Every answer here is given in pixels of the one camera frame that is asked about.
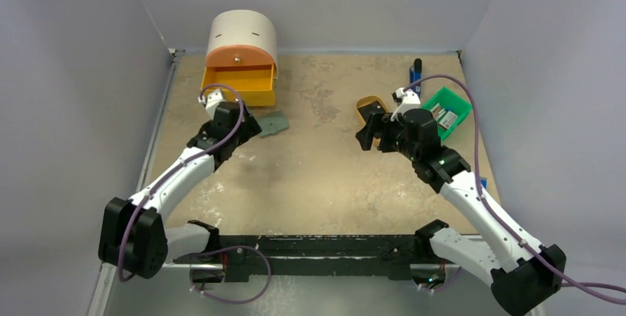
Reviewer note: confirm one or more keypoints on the black VIP card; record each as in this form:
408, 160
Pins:
376, 107

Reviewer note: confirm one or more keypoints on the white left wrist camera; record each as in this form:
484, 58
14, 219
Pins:
211, 101

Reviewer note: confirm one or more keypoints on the tan oval tray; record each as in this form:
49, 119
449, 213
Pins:
361, 105

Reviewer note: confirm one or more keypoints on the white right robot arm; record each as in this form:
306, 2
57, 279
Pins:
520, 270

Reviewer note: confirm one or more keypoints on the blue lighter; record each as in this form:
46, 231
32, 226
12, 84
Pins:
415, 74

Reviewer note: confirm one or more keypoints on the green card holder wallet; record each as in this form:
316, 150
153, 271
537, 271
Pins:
273, 123

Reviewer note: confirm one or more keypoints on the yellow open drawer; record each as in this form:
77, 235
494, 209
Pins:
255, 84

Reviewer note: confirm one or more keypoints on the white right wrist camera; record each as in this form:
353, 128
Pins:
405, 99

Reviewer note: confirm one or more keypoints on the small box in bin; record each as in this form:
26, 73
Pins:
446, 119

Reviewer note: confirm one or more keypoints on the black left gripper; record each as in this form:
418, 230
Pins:
247, 130

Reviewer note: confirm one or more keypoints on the green plastic bin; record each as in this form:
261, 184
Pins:
448, 109

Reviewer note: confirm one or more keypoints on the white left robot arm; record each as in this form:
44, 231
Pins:
133, 235

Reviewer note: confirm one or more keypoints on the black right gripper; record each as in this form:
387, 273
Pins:
380, 128

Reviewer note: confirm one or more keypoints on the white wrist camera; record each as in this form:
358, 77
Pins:
405, 99
211, 101

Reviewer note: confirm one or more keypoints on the white and orange drawer cabinet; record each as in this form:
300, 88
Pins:
242, 39

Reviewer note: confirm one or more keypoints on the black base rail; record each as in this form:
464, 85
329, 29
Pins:
395, 257

